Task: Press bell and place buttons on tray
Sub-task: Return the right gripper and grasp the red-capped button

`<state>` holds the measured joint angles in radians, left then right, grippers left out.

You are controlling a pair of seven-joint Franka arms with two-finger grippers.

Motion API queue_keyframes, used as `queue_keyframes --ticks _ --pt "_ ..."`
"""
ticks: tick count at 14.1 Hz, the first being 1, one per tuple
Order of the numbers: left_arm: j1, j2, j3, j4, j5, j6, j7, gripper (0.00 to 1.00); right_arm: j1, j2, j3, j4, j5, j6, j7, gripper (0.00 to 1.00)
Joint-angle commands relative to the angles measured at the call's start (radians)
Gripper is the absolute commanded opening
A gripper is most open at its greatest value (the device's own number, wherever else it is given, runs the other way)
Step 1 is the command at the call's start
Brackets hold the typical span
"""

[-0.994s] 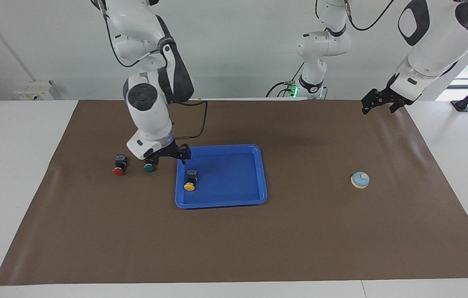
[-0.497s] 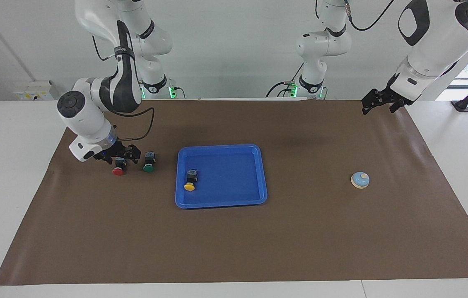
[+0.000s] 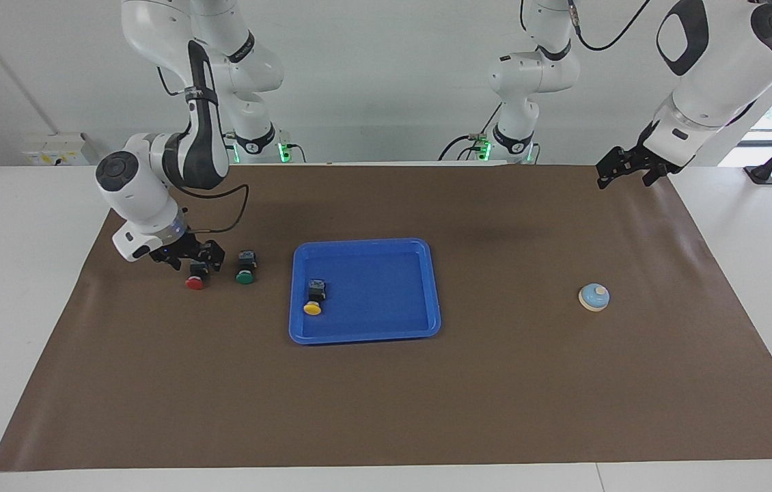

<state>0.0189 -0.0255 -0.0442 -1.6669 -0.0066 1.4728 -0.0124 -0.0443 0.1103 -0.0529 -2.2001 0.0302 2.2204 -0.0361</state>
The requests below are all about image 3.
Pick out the blue plastic tray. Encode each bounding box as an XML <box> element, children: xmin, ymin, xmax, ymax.
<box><xmin>288</xmin><ymin>238</ymin><xmax>443</xmax><ymax>345</ymax></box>

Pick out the green push button switch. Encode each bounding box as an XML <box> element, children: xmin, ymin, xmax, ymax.
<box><xmin>235</xmin><ymin>251</ymin><xmax>258</xmax><ymax>286</ymax></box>

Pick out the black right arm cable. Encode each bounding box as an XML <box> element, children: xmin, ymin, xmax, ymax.
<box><xmin>157</xmin><ymin>65</ymin><xmax>251</xmax><ymax>234</ymax></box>

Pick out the brown table mat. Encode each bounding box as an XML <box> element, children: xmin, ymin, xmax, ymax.
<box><xmin>0</xmin><ymin>164</ymin><xmax>772</xmax><ymax>472</ymax></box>

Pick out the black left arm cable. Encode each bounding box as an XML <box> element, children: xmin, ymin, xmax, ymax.
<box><xmin>567</xmin><ymin>0</ymin><xmax>653</xmax><ymax>53</ymax></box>

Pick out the yellow push button switch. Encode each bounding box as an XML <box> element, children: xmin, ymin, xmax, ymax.
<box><xmin>303</xmin><ymin>279</ymin><xmax>328</xmax><ymax>316</ymax></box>

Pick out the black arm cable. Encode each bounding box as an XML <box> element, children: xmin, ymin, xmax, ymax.
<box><xmin>157</xmin><ymin>65</ymin><xmax>251</xmax><ymax>234</ymax></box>
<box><xmin>567</xmin><ymin>0</ymin><xmax>653</xmax><ymax>53</ymax></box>

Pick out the white wall socket box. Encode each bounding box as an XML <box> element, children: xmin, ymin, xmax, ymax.
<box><xmin>23</xmin><ymin>133</ymin><xmax>90</xmax><ymax>167</ymax></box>

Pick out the blue desk bell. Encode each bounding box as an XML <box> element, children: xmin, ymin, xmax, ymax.
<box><xmin>578</xmin><ymin>283</ymin><xmax>611</xmax><ymax>312</ymax></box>

